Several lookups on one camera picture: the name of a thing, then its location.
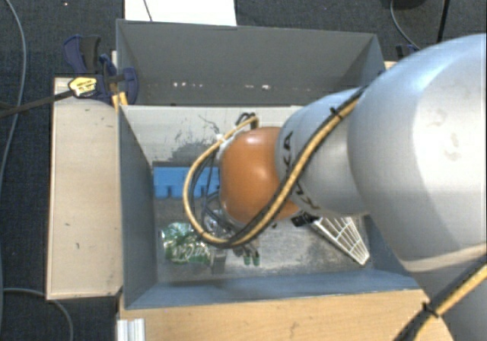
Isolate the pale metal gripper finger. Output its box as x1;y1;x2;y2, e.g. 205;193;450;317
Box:
212;250;228;275

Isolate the green and white crumpled packet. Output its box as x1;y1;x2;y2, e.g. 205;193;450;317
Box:
159;221;213;266

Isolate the blue sponge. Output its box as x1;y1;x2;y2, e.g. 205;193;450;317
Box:
153;165;222;199

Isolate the pale wood board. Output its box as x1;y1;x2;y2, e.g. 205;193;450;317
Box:
46;76;125;301

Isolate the grey metal bin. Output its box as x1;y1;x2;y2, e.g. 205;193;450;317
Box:
115;18;420;311

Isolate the black cylinder on white bracket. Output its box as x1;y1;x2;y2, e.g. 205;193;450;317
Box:
290;212;317;228

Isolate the white wire mesh basket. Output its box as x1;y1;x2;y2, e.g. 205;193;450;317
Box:
308;215;371;266

